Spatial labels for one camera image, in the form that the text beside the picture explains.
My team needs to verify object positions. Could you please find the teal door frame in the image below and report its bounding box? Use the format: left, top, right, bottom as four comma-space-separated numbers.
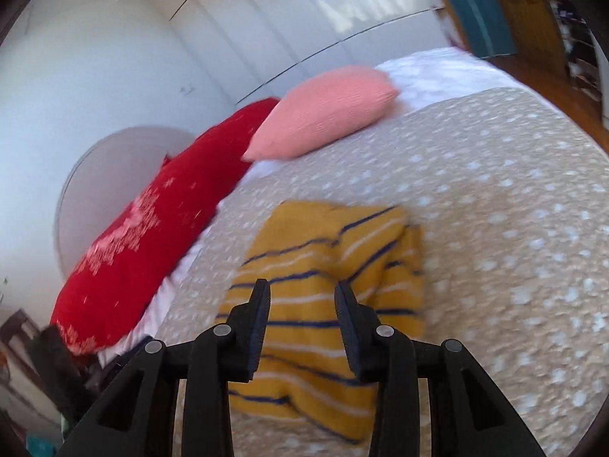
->
426, 0, 517, 60

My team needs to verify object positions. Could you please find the white bed sheet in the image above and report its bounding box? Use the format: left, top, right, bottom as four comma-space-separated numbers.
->
373, 46, 519, 111

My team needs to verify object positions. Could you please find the yellow striped shirt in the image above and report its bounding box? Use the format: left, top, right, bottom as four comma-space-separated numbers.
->
215, 200, 426, 445

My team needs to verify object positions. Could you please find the white round headboard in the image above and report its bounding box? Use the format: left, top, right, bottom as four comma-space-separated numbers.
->
54, 126, 197, 281

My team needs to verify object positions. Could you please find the pink pillow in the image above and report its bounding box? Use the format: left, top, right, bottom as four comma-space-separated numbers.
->
241, 65, 400, 163

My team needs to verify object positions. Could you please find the white glossy wardrobe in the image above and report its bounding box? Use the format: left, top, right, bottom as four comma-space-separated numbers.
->
116, 0, 453, 105

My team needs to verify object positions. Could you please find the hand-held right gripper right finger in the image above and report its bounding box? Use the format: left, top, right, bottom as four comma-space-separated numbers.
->
334, 281, 548, 457

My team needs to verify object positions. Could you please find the red patterned pillow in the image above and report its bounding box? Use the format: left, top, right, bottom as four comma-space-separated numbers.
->
50, 97, 281, 356

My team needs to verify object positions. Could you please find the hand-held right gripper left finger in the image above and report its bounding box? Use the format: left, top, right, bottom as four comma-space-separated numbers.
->
56, 278, 272, 457

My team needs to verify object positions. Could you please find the dark wooden chair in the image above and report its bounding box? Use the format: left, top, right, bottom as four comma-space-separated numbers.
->
0, 308, 103, 431

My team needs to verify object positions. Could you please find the wooden door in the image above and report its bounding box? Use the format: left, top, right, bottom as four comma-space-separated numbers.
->
490, 0, 583, 79

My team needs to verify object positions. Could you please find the beige dotted bedspread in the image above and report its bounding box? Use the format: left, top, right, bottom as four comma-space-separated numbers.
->
159, 86, 609, 457

